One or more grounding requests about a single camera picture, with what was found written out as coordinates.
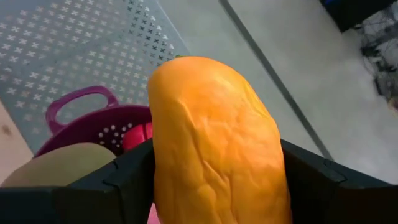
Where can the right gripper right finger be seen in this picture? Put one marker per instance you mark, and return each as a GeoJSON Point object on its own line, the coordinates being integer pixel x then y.
{"type": "Point", "coordinates": [342, 205]}

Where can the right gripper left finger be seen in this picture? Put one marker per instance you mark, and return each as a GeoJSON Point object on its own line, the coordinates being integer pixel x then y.
{"type": "Point", "coordinates": [62, 205]}

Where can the brown toy kiwi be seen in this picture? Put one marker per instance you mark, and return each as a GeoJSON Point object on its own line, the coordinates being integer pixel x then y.
{"type": "Point", "coordinates": [62, 165]}

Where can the purple perforated colander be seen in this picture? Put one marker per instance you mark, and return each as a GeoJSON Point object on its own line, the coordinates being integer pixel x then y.
{"type": "Point", "coordinates": [84, 127]}

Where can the pink toy peach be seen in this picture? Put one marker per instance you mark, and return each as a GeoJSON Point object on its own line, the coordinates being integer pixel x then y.
{"type": "Point", "coordinates": [152, 216]}

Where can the red toy apple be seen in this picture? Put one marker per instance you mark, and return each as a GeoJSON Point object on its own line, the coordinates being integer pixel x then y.
{"type": "Point", "coordinates": [136, 137]}

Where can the orange toy mango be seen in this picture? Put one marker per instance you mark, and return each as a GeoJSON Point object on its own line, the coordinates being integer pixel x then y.
{"type": "Point", "coordinates": [217, 140]}

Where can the grey perforated metal stand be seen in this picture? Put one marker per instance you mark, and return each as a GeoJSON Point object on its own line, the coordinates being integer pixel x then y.
{"type": "Point", "coordinates": [62, 46]}

